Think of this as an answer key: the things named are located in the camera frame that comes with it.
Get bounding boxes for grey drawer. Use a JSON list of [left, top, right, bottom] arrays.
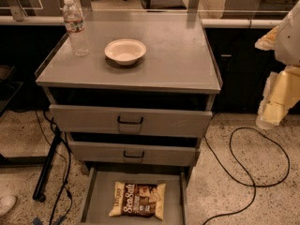
[[50, 105, 212, 138], [68, 132, 200, 166], [77, 165, 188, 225]]

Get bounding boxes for clear plastic water bottle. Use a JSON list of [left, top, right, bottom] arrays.
[[63, 0, 89, 56]]

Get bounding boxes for black floor cable loop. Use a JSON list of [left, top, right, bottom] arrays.
[[202, 127, 292, 225]]

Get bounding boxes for grey drawer cabinet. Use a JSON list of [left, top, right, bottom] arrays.
[[34, 9, 223, 225]]

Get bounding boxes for brown sea salt chip bag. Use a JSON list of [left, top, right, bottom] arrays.
[[109, 181, 166, 220]]

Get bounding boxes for black table leg frame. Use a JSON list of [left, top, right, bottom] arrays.
[[0, 128, 61, 203]]

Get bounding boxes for grey middle drawer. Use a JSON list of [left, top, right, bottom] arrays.
[[68, 132, 200, 166]]

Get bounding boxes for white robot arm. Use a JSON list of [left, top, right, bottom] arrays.
[[255, 1, 300, 129]]

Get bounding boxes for white paper bowl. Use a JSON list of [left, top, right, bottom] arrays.
[[104, 39, 146, 66]]

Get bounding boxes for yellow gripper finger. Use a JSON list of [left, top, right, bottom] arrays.
[[255, 26, 278, 51], [256, 66, 300, 129]]

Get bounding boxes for grey bottom drawer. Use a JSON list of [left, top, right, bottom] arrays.
[[77, 165, 188, 225]]

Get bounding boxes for black cables at left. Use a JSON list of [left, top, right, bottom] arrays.
[[33, 110, 74, 225]]

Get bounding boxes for grey top drawer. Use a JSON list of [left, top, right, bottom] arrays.
[[50, 105, 212, 138]]

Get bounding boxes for white shoe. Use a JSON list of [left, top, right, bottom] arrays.
[[0, 195, 17, 217]]

